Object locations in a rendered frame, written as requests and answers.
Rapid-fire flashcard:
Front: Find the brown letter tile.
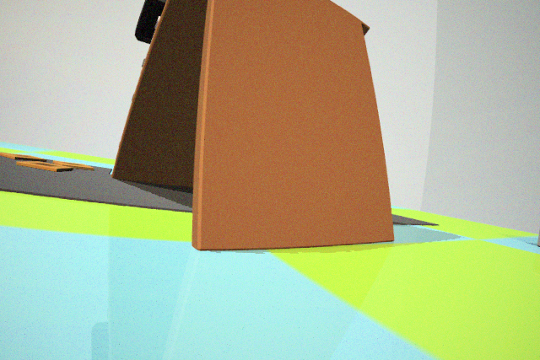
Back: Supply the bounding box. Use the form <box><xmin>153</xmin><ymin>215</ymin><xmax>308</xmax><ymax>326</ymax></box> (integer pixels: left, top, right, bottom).
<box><xmin>53</xmin><ymin>161</ymin><xmax>94</xmax><ymax>171</ymax></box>
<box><xmin>0</xmin><ymin>153</ymin><xmax>46</xmax><ymax>162</ymax></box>
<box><xmin>17</xmin><ymin>161</ymin><xmax>73</xmax><ymax>172</ymax></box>

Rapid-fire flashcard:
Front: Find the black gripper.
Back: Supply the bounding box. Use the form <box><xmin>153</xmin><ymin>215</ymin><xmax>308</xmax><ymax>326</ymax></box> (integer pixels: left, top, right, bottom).
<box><xmin>135</xmin><ymin>0</ymin><xmax>166</xmax><ymax>44</ymax></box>

